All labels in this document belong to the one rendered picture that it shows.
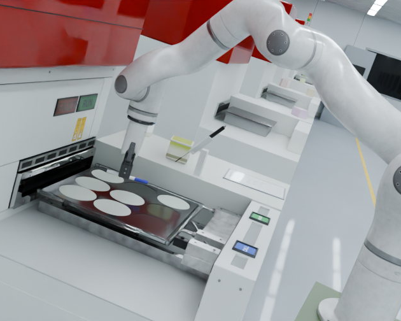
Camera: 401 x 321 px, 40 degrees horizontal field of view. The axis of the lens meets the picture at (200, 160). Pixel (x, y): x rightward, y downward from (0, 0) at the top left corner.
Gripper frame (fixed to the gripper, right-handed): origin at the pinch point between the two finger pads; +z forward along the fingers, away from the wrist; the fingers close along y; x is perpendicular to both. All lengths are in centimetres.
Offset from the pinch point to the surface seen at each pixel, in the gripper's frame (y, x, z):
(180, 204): -1.9, 18.1, 6.0
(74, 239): 23.1, -7.0, 14.0
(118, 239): 18.5, 3.4, 12.7
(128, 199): 5.8, 3.0, 6.0
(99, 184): 0.6, -5.9, 6.0
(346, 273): -219, 175, 96
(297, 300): -153, 121, 96
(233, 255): 38.7, 28.7, 0.0
